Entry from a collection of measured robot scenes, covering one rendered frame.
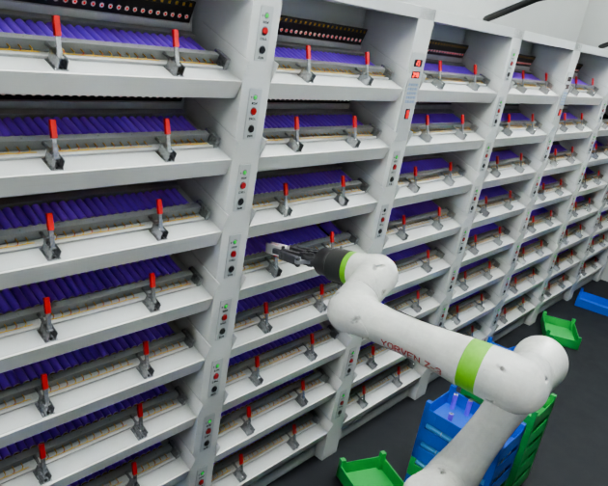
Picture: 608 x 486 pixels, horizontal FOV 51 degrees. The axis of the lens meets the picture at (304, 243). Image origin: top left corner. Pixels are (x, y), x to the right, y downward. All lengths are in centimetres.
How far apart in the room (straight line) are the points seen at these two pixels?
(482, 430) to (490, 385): 27
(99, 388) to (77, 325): 20
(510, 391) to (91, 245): 93
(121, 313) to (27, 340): 23
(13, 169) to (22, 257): 19
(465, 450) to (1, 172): 122
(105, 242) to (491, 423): 99
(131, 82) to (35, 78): 20
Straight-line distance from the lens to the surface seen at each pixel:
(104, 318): 154
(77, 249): 142
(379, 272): 159
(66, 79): 128
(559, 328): 444
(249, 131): 158
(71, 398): 160
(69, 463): 172
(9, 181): 127
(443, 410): 252
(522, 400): 140
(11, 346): 144
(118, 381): 166
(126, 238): 149
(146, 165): 142
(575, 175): 407
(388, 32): 213
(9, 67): 123
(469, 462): 171
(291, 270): 193
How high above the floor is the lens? 163
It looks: 20 degrees down
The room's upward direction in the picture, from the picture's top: 10 degrees clockwise
